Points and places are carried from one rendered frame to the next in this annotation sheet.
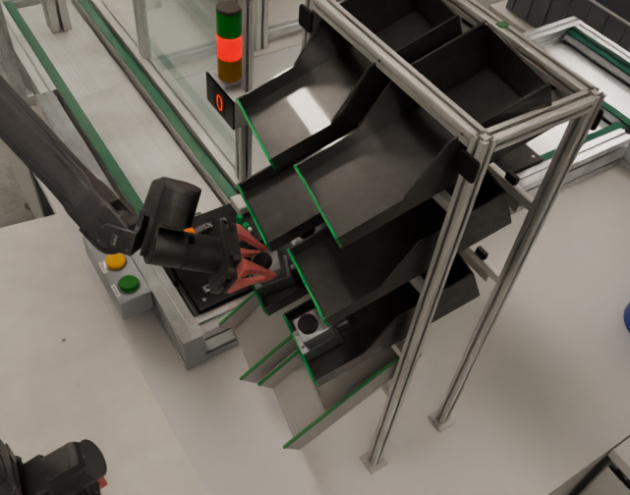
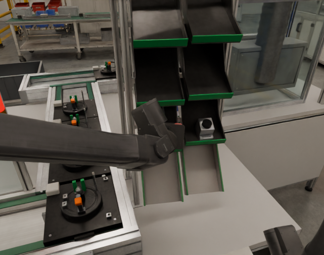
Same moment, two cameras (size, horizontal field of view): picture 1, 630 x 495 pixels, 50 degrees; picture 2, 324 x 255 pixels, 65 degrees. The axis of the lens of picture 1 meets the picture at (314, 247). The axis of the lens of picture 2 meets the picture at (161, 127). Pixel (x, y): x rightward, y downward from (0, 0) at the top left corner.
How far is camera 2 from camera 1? 0.94 m
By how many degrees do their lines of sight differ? 54
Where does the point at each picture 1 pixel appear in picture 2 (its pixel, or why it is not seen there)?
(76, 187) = (127, 140)
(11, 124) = (63, 136)
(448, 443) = not seen: hidden behind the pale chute
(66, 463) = (292, 232)
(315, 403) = (204, 172)
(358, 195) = (216, 30)
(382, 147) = (195, 17)
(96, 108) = not seen: outside the picture
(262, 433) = (190, 223)
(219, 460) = (202, 245)
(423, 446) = not seen: hidden behind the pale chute
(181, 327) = (129, 235)
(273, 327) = (159, 178)
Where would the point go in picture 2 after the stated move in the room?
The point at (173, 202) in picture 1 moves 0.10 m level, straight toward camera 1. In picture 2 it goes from (158, 108) to (203, 109)
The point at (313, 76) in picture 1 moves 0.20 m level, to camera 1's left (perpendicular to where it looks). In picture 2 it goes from (136, 20) to (94, 36)
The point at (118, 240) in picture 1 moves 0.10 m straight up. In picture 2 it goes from (166, 145) to (166, 101)
